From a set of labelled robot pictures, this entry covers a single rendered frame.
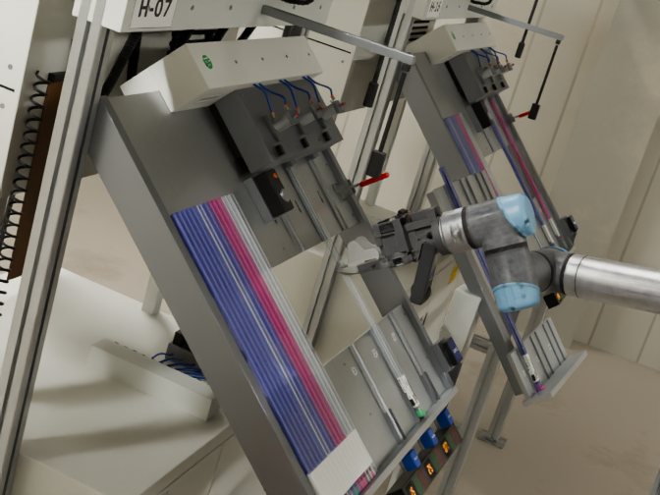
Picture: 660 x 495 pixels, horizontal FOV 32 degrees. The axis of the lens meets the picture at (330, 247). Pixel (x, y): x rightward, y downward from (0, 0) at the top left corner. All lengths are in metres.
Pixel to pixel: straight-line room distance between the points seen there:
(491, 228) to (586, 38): 3.04
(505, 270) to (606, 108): 2.91
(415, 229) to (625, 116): 2.87
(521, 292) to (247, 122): 0.54
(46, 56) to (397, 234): 0.66
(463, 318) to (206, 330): 0.99
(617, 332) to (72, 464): 3.58
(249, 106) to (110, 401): 0.58
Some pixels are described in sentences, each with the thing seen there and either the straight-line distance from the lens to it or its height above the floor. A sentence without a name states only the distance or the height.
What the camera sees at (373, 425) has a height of 0.76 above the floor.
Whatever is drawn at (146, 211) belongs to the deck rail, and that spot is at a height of 1.07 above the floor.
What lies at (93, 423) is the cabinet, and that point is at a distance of 2.02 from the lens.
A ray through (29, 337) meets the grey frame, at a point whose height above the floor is 0.83.
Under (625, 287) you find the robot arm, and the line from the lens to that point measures 2.00.
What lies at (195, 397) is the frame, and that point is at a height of 0.66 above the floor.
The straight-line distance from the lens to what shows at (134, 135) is 1.72.
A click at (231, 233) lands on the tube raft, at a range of 1.79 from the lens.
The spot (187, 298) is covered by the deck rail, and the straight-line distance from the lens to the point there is 1.66.
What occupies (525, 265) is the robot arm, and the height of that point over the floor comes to 1.08.
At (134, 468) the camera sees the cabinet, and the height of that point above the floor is 0.62.
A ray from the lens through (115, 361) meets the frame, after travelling 2.16.
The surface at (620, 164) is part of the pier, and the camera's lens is 4.85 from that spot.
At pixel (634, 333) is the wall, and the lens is 5.16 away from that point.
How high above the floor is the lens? 1.59
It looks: 17 degrees down
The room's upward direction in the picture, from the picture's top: 17 degrees clockwise
